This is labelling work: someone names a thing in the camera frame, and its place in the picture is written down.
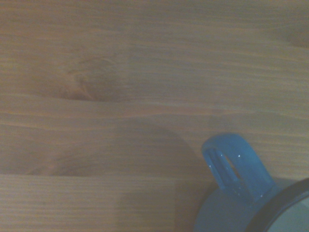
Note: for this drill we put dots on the blue enamel mug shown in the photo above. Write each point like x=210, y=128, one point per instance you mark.
x=231, y=193

